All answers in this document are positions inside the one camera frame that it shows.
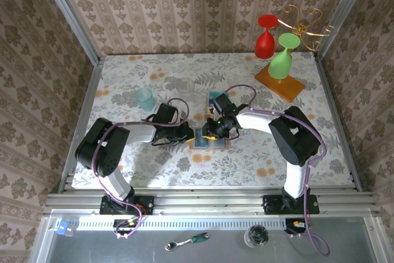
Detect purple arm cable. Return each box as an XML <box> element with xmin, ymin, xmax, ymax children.
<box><xmin>92</xmin><ymin>97</ymin><xmax>191</xmax><ymax>240</ymax></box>
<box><xmin>223</xmin><ymin>84</ymin><xmax>331</xmax><ymax>257</ymax></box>

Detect white slotted cable duct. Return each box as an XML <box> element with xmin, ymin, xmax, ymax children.
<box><xmin>76</xmin><ymin>219</ymin><xmax>287</xmax><ymax>232</ymax></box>

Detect aluminium frame post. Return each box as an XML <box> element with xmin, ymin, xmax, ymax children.
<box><xmin>313</xmin><ymin>0</ymin><xmax>375</xmax><ymax>60</ymax></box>
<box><xmin>35</xmin><ymin>0</ymin><xmax>102</xmax><ymax>66</ymax></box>

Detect grey metal shelf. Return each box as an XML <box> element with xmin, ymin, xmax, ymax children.
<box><xmin>29</xmin><ymin>209</ymin><xmax>390</xmax><ymax>263</ymax></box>

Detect gold wire rack wooden base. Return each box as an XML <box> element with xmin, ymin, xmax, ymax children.
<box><xmin>254</xmin><ymin>4</ymin><xmax>337</xmax><ymax>103</ymax></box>

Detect small blue plastic box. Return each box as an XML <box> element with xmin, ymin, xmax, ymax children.
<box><xmin>55</xmin><ymin>221</ymin><xmax>77</xmax><ymax>238</ymax></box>

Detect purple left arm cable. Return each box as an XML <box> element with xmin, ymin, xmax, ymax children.
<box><xmin>92</xmin><ymin>97</ymin><xmax>191</xmax><ymax>240</ymax></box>

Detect floral tablecloth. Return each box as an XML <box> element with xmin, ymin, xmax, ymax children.
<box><xmin>71</xmin><ymin>52</ymin><xmax>355</xmax><ymax>189</ymax></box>

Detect red plastic goblet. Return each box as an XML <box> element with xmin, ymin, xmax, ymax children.
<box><xmin>254</xmin><ymin>14</ymin><xmax>279</xmax><ymax>60</ymax></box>

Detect green handled ratchet wrench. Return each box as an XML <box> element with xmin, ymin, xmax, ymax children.
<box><xmin>164</xmin><ymin>232</ymin><xmax>210</xmax><ymax>251</ymax></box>

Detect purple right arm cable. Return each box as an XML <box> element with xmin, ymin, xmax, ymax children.
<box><xmin>223</xmin><ymin>84</ymin><xmax>331</xmax><ymax>257</ymax></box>

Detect teal frosted plastic cup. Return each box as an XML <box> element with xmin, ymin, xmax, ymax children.
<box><xmin>134</xmin><ymin>87</ymin><xmax>156</xmax><ymax>112</ymax></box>

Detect green plastic goblet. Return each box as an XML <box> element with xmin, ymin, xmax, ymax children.
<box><xmin>267</xmin><ymin>33</ymin><xmax>302</xmax><ymax>81</ymax></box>

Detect black cable connector block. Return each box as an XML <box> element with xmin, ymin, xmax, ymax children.
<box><xmin>113</xmin><ymin>218</ymin><xmax>140</xmax><ymax>235</ymax></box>
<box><xmin>284</xmin><ymin>218</ymin><xmax>306</xmax><ymax>235</ymax></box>

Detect aluminium table side rail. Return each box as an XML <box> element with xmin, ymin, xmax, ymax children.
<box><xmin>313</xmin><ymin>53</ymin><xmax>363</xmax><ymax>192</ymax></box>
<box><xmin>57</xmin><ymin>56</ymin><xmax>104</xmax><ymax>195</ymax></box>

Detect clear jar dark contents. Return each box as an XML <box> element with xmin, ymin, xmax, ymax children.
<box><xmin>244</xmin><ymin>225</ymin><xmax>270</xmax><ymax>248</ymax></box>

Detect clear drinking glass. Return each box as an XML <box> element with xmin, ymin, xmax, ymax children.
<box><xmin>175</xmin><ymin>78</ymin><xmax>196</xmax><ymax>94</ymax></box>

